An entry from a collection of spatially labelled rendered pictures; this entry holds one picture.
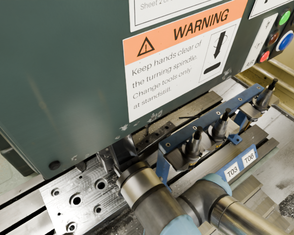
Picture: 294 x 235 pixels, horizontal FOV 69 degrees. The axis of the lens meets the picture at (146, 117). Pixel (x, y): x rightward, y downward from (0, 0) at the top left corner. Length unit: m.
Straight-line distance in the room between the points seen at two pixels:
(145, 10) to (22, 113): 0.12
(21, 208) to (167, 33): 0.92
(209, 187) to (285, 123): 0.95
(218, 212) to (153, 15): 0.40
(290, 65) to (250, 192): 0.66
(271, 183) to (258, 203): 0.14
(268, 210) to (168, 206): 0.89
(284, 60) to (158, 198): 1.07
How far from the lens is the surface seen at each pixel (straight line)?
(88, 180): 0.87
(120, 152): 0.41
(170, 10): 0.20
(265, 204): 1.25
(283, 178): 1.33
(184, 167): 0.63
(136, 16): 0.18
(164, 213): 0.39
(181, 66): 0.25
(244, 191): 1.21
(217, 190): 0.52
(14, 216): 1.03
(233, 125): 0.76
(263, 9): 0.32
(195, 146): 0.61
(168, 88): 0.25
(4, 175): 1.54
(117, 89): 0.21
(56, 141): 0.22
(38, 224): 0.98
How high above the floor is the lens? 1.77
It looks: 51 degrees down
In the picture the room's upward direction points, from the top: 1 degrees clockwise
